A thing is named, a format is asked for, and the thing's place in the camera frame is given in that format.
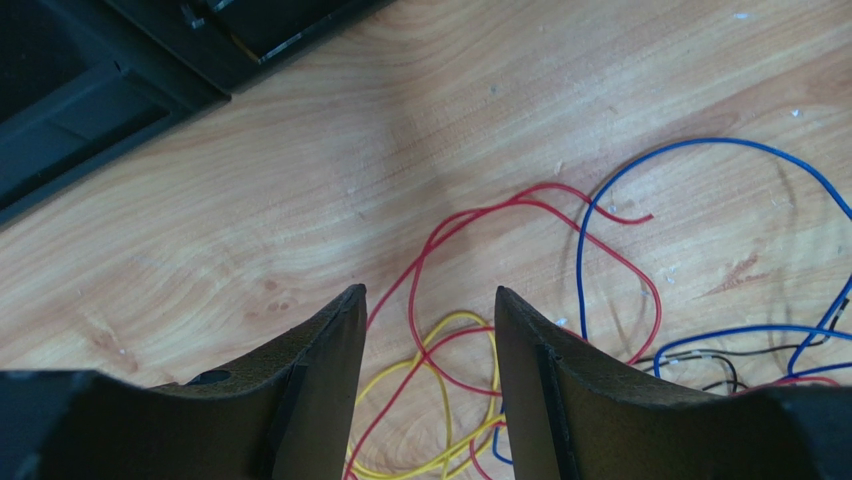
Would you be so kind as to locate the black six-compartment tray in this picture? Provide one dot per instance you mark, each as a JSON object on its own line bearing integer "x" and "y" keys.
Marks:
{"x": 84, "y": 82}

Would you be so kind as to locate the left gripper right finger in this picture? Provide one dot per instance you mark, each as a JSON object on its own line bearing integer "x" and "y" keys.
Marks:
{"x": 574, "y": 412}

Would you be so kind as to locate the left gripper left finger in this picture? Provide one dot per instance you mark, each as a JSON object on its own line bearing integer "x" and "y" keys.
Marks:
{"x": 280, "y": 411}

